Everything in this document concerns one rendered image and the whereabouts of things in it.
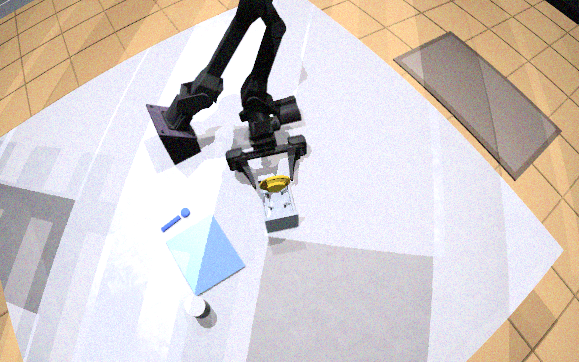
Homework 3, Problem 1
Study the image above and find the yellow plate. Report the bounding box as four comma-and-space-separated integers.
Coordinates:
259, 175, 291, 192

